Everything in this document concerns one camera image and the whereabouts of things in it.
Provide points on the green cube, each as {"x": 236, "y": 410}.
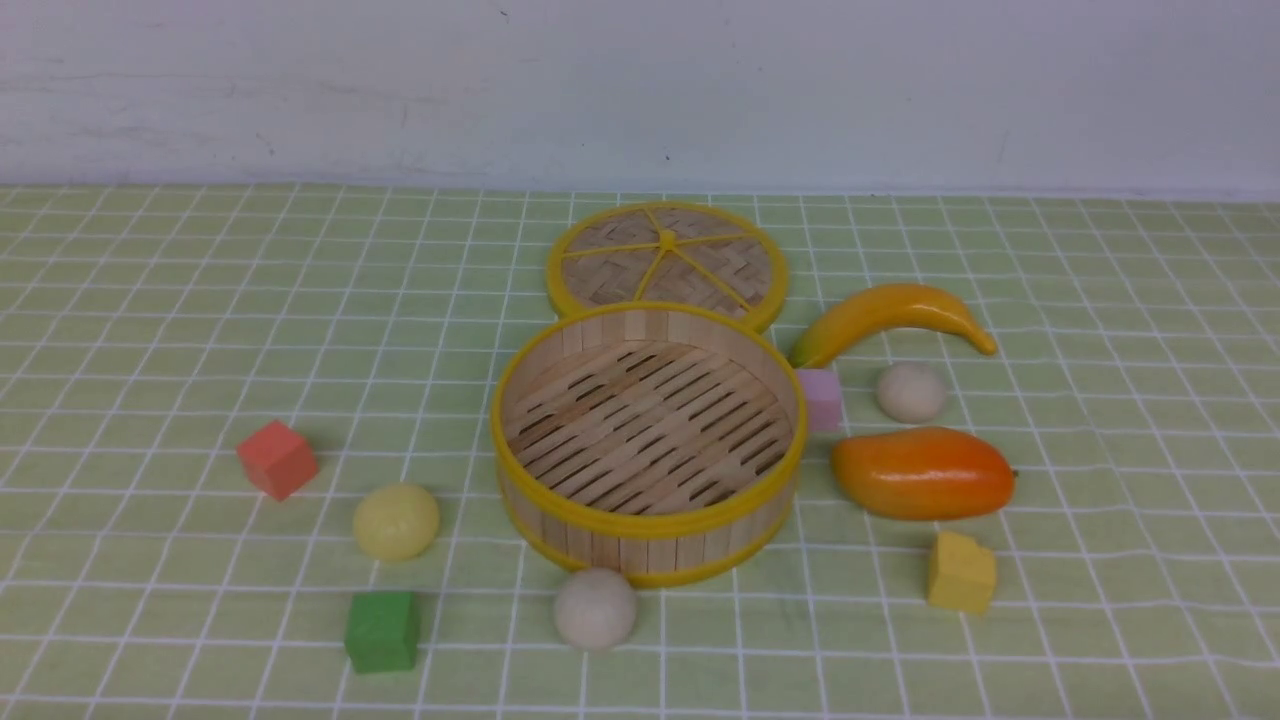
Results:
{"x": 382, "y": 632}

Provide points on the orange toy mango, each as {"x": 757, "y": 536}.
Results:
{"x": 923, "y": 474}

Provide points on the yellow toy banana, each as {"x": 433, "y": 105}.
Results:
{"x": 883, "y": 308}

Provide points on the white bun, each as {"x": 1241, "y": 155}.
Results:
{"x": 911, "y": 393}
{"x": 595, "y": 609}

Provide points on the bamboo steamer lid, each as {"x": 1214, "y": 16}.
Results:
{"x": 669, "y": 251}

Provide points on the bamboo steamer tray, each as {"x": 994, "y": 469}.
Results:
{"x": 657, "y": 440}

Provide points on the yellow block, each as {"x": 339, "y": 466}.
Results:
{"x": 962, "y": 574}

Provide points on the pink cube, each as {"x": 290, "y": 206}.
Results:
{"x": 824, "y": 399}

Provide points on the yellow bun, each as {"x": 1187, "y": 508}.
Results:
{"x": 396, "y": 523}

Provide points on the red cube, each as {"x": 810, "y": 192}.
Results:
{"x": 278, "y": 460}

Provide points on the white bun front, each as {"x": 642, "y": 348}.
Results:
{"x": 595, "y": 609}

